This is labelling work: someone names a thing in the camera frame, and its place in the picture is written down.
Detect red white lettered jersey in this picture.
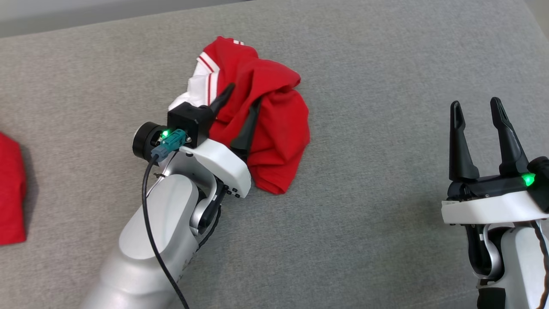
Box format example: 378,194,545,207
168,36,311,195

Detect black left camera cable teal plug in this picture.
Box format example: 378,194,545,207
142,129,191,309

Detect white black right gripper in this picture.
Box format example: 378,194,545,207
441,97,543,226

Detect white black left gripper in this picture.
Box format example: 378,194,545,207
179,82,262,199

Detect red shorts with white stripe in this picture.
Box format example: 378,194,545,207
0,131,27,246

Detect black right camera cable teal plug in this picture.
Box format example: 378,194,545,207
530,220,549,309

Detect black camera cable teal plug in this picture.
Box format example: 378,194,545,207
530,220,549,309
142,129,191,309

